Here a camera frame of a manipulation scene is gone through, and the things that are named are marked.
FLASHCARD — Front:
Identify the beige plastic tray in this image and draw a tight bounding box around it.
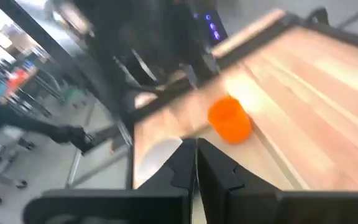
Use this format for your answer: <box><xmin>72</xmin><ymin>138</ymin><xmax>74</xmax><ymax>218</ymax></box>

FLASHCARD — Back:
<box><xmin>132</xmin><ymin>123</ymin><xmax>311</xmax><ymax>191</ymax></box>

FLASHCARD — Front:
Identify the person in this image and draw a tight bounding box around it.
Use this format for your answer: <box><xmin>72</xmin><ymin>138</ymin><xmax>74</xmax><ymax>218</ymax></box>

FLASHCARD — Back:
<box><xmin>0</xmin><ymin>99</ymin><xmax>93</xmax><ymax>154</ymax></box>

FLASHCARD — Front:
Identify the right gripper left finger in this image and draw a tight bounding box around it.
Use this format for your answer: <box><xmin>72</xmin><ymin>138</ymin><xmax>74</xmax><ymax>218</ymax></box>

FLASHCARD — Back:
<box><xmin>138</xmin><ymin>138</ymin><xmax>198</xmax><ymax>224</ymax></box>

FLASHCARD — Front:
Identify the orange plastic mug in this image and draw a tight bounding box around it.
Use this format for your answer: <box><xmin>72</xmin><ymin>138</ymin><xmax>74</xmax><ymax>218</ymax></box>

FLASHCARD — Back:
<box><xmin>207</xmin><ymin>95</ymin><xmax>253</xmax><ymax>145</ymax></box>

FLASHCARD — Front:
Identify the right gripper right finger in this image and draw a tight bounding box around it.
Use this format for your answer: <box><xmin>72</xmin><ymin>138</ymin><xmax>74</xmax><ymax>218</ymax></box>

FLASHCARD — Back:
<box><xmin>196</xmin><ymin>138</ymin><xmax>280</xmax><ymax>224</ymax></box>

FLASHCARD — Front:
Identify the black aluminium table frame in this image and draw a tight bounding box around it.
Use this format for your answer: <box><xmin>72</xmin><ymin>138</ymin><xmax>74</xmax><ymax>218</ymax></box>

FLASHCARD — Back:
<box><xmin>0</xmin><ymin>0</ymin><xmax>358</xmax><ymax>189</ymax></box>

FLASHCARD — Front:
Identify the white bowl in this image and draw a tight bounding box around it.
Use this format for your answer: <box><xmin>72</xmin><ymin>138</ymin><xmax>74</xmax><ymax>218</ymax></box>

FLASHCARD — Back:
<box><xmin>136</xmin><ymin>136</ymin><xmax>185</xmax><ymax>189</ymax></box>

